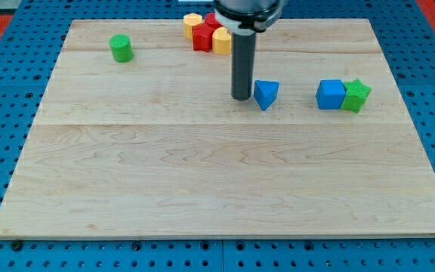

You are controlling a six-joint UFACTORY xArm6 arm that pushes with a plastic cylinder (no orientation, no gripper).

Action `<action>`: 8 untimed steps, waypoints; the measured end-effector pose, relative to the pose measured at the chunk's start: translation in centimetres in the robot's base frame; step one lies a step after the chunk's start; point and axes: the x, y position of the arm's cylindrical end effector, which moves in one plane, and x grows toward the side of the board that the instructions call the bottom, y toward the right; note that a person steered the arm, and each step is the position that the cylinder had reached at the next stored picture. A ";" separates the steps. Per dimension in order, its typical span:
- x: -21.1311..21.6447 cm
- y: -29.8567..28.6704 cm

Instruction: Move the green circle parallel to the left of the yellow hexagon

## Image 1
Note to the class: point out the robot wrist flange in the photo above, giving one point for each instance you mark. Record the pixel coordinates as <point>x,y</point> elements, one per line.
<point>246,17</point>

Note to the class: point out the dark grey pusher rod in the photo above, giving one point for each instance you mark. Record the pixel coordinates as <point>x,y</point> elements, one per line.
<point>243,54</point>

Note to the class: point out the yellow hexagon block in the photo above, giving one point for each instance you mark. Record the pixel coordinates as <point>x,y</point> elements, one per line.
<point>189,21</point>

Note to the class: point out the yellow half-round block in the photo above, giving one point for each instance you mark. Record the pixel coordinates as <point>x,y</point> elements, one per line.
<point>221,41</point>

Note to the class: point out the red round block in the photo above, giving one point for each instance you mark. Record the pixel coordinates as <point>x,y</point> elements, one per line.
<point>211,21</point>

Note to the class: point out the red star block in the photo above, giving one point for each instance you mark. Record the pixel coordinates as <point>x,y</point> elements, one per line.
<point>202,37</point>

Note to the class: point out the blue triangle block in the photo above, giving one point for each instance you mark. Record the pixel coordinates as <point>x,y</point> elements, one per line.
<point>265,93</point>

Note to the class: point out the blue cube block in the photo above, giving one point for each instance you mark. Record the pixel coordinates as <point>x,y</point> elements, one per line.
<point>330,94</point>

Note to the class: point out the green cylinder block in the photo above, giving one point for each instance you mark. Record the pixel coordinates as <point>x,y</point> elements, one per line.
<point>121,49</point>

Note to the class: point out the green star block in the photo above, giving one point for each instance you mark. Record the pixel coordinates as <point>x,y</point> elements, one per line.
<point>356,94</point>

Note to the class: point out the wooden board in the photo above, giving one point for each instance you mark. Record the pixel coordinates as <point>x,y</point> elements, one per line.
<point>156,149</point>

